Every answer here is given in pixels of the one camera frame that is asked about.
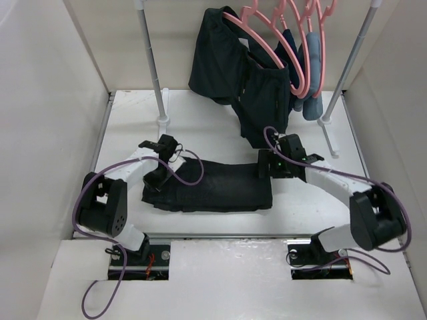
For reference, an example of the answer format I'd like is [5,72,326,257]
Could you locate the black trousers on hanger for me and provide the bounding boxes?
[188,6,291,149]

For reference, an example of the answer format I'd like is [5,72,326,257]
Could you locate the white rack foot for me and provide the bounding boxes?
[157,87,170,138]
[318,118,340,159]

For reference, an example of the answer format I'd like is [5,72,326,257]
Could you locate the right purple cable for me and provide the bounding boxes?
[263,125,413,276]

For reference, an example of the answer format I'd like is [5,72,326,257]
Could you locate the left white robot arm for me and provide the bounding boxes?
[75,134,185,265]

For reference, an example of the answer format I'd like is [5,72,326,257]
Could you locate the right rack pole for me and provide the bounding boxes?
[322,0,382,123]

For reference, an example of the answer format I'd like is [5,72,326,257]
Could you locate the pink hanger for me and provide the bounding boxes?
[222,0,288,69]
[238,0,311,97]
[286,1,338,99]

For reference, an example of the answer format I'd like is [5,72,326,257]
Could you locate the right white rack foot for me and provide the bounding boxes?
[318,118,340,159]

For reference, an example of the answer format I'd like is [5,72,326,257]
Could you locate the black trousers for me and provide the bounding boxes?
[188,6,291,149]
[141,157,273,213]

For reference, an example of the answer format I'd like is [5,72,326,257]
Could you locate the light blue jeans on hanger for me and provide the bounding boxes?
[294,32,323,121]

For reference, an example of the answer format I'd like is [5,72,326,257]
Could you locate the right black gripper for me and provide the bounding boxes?
[254,149,292,178]

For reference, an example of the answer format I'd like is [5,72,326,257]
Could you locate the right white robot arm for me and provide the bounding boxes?
[258,127,412,267]

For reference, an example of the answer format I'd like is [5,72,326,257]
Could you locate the navy trousers on hanger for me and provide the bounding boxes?
[274,29,312,99]

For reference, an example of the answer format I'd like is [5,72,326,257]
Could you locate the left white rack foot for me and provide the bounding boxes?
[157,87,170,138]

